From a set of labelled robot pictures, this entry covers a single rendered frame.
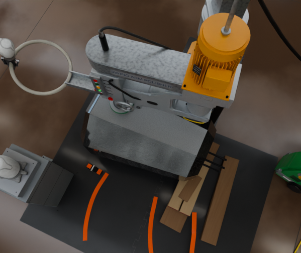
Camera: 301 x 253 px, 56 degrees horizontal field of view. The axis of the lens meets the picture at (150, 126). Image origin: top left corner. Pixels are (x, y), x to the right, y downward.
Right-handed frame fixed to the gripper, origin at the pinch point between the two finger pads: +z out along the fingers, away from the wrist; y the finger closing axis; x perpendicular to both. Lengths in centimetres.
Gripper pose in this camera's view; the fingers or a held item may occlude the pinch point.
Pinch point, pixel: (12, 66)
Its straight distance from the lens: 262.5
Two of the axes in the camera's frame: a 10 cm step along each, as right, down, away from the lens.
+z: -3.4, 1.9, 9.2
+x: 0.5, -9.7, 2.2
